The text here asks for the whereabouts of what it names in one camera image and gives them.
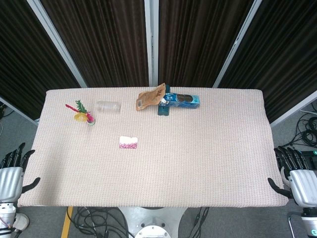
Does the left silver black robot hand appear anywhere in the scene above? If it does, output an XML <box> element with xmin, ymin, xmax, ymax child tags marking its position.
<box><xmin>0</xmin><ymin>142</ymin><xmax>41</xmax><ymax>203</ymax></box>

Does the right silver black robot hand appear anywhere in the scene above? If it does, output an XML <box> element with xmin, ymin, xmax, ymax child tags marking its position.
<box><xmin>267</xmin><ymin>146</ymin><xmax>317</xmax><ymax>208</ymax></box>

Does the pink white snack packet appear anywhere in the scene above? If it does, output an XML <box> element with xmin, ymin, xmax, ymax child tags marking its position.
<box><xmin>118</xmin><ymin>135</ymin><xmax>138</xmax><ymax>150</ymax></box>

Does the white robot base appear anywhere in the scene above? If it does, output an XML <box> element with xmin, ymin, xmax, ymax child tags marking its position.
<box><xmin>118</xmin><ymin>207</ymin><xmax>189</xmax><ymax>238</ymax></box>

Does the black electronic box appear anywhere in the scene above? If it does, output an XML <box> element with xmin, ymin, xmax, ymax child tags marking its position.
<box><xmin>298</xmin><ymin>150</ymin><xmax>317</xmax><ymax>171</ymax></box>

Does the yellow floor tape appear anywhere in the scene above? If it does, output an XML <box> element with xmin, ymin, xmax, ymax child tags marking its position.
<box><xmin>60</xmin><ymin>207</ymin><xmax>74</xmax><ymax>238</ymax></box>

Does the colourful toy flower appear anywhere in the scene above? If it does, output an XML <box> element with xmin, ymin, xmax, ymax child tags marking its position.
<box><xmin>65</xmin><ymin>99</ymin><xmax>97</xmax><ymax>126</ymax></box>

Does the clear plastic cup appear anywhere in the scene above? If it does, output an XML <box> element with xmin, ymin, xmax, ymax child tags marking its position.
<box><xmin>94</xmin><ymin>101</ymin><xmax>122</xmax><ymax>114</ymax></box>

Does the dark fabric partition panel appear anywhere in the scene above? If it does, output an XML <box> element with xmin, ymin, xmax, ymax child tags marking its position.
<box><xmin>0</xmin><ymin>0</ymin><xmax>87</xmax><ymax>126</ymax></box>
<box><xmin>212</xmin><ymin>0</ymin><xmax>317</xmax><ymax>127</ymax></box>
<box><xmin>145</xmin><ymin>0</ymin><xmax>262</xmax><ymax>88</ymax></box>
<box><xmin>27</xmin><ymin>0</ymin><xmax>156</xmax><ymax>88</ymax></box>

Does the beige woven tablecloth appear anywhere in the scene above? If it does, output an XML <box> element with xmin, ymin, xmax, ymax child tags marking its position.
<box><xmin>16</xmin><ymin>86</ymin><xmax>289</xmax><ymax>208</ymax></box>

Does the blue cookie box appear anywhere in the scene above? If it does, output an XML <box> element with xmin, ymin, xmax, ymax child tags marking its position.
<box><xmin>159</xmin><ymin>92</ymin><xmax>201</xmax><ymax>110</ymax></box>

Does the teal plastic block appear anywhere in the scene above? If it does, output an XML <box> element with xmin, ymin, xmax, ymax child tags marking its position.
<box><xmin>157</xmin><ymin>84</ymin><xmax>171</xmax><ymax>117</ymax></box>

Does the brown snack pouch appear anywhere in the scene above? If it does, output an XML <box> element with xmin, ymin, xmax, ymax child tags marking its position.
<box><xmin>135</xmin><ymin>83</ymin><xmax>166</xmax><ymax>112</ymax></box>

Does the grey metal frame leg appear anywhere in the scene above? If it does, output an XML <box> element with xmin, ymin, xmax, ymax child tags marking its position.
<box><xmin>287</xmin><ymin>213</ymin><xmax>305</xmax><ymax>238</ymax></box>

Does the black floor cable bundle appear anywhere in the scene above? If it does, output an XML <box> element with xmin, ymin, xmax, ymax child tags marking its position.
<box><xmin>282</xmin><ymin>106</ymin><xmax>317</xmax><ymax>149</ymax></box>
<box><xmin>192</xmin><ymin>207</ymin><xmax>211</xmax><ymax>238</ymax></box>
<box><xmin>67</xmin><ymin>207</ymin><xmax>129</xmax><ymax>238</ymax></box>

